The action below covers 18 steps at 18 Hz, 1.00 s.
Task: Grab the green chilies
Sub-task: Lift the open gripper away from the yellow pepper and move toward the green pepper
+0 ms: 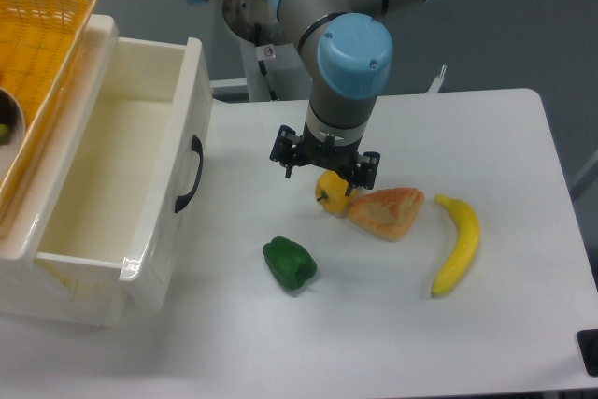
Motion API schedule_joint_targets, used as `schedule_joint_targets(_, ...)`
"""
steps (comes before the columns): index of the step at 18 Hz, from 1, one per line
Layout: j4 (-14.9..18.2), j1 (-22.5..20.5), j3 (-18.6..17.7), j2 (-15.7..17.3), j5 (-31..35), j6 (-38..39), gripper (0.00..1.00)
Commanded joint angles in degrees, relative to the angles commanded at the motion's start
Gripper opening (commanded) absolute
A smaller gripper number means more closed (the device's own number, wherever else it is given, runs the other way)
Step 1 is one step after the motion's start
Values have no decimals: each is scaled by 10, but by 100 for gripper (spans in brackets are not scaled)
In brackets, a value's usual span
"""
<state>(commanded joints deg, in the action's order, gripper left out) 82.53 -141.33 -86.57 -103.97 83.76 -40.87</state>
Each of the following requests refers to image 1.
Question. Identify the yellow banana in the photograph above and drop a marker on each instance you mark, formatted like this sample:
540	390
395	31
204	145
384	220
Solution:
464	250

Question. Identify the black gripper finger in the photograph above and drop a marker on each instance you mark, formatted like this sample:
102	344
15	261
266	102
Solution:
360	171
288	150

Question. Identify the grey bowl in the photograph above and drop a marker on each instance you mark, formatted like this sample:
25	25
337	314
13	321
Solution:
11	115

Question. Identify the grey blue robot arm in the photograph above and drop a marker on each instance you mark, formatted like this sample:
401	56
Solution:
347	52

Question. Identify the black object at table edge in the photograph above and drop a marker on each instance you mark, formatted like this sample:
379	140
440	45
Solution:
588	344

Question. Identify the orange bread pastry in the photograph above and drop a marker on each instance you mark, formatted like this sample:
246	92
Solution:
387	214

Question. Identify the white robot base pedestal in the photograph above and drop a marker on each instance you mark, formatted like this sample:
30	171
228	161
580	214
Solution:
273	69

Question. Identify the yellow bell pepper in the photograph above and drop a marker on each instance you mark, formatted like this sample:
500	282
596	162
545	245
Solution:
331	193

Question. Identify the black drawer handle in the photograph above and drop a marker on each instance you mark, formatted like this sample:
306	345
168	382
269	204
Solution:
194	173

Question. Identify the green item in bowl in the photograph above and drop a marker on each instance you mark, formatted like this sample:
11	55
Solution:
4	133

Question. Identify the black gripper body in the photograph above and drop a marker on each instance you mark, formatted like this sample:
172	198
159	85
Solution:
328	152

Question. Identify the white drawer cabinet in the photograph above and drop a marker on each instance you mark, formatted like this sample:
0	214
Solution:
38	276

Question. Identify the white plastic drawer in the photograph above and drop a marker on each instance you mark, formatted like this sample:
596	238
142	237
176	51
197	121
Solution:
131	164

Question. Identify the yellow woven basket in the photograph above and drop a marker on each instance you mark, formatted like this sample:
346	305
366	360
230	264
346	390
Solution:
39	40

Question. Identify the green bell pepper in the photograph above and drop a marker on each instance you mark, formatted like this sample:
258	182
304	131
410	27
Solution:
289	262

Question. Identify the white table bracket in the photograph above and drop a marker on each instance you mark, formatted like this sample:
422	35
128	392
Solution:
438	81

